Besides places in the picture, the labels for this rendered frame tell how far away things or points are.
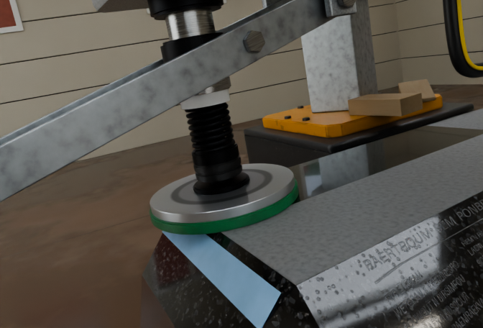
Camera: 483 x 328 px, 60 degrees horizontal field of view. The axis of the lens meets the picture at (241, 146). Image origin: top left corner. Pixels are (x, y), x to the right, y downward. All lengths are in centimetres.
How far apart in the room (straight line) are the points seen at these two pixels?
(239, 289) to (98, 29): 611
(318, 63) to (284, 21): 92
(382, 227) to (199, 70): 28
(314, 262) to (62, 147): 29
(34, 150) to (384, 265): 37
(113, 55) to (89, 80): 51
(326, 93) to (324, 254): 112
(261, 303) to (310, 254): 7
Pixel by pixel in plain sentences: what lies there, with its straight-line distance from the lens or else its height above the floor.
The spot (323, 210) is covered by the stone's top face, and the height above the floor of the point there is 82.
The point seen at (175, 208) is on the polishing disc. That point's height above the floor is 85.
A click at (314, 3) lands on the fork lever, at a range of 63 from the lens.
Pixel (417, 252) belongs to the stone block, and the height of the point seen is 80.
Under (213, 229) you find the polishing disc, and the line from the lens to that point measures 53.
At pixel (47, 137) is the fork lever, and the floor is 98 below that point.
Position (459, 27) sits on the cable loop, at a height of 100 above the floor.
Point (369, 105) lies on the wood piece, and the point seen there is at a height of 81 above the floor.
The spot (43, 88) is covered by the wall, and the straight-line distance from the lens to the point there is 642.
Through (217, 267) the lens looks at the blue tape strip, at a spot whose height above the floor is 79.
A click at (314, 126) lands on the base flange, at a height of 77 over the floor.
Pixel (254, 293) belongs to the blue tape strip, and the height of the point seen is 80.
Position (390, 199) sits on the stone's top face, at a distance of 56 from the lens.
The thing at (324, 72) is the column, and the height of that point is 92.
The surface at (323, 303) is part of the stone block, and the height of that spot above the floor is 80.
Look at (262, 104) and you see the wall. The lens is 698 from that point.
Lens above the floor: 102
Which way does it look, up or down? 12 degrees down
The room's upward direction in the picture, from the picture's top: 10 degrees counter-clockwise
